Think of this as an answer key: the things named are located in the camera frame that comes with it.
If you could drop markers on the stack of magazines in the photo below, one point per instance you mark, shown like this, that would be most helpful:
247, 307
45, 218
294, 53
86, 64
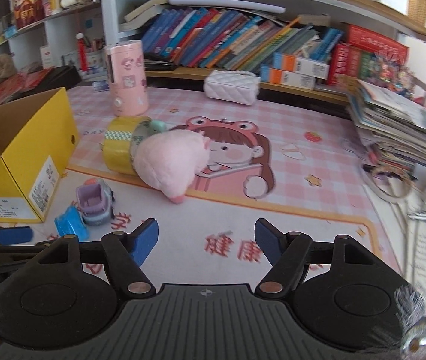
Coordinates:
390, 126

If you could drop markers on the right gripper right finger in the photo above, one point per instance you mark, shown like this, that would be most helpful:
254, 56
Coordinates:
287, 253

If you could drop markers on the purple toy truck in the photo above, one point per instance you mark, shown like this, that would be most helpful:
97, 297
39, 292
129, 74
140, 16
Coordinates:
95, 200

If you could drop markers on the red fortune god decoration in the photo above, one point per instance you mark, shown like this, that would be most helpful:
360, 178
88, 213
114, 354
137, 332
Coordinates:
27, 12

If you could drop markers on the mint green small object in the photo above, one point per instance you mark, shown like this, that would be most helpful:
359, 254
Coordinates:
155, 126

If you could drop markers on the row of lower shelf books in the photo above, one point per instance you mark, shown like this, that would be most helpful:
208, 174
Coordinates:
235, 40

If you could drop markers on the red paper decorations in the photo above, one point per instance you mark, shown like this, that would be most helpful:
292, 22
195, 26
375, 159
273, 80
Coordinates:
21, 83

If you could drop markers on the large pink plush toy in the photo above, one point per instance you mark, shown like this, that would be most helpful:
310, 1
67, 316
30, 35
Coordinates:
169, 161

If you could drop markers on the pink cylindrical dispenser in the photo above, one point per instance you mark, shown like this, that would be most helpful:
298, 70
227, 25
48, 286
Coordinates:
127, 78

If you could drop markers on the white bookshelf unit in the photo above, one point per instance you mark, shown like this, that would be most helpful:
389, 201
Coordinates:
56, 34

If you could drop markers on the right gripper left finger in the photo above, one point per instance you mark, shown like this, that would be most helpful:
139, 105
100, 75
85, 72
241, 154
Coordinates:
124, 255

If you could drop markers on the yellow tape roll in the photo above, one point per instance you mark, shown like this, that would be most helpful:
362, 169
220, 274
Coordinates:
121, 139

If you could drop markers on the pink checkered tablecloth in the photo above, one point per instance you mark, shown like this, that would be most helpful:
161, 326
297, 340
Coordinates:
298, 169

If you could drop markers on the yellow cardboard box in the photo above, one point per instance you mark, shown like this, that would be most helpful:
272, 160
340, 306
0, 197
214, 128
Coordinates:
38, 135

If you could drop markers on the blue toy car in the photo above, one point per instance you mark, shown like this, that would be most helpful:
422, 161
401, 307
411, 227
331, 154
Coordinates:
71, 223

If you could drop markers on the white quilted pouch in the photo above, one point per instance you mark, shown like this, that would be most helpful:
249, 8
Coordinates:
232, 86

